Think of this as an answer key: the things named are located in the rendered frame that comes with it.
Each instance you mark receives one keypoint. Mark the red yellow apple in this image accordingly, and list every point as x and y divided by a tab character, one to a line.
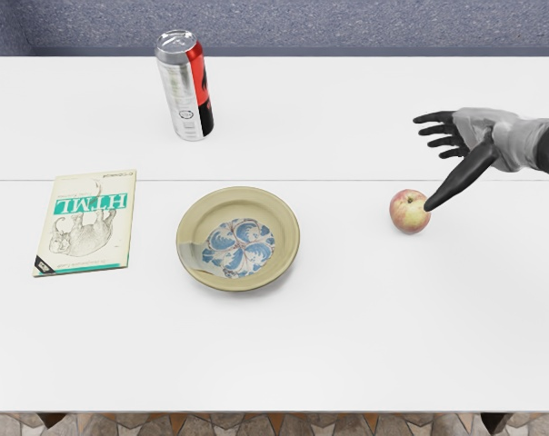
407	213

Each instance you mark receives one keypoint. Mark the silver and red drink can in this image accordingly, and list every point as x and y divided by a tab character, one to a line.
186	86

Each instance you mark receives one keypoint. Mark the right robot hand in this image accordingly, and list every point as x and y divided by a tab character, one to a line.
506	136

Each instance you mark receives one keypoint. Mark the beige plate with blue pattern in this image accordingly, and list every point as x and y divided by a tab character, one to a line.
238	239

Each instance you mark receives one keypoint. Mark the white book with teal title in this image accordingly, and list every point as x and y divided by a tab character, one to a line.
87	223

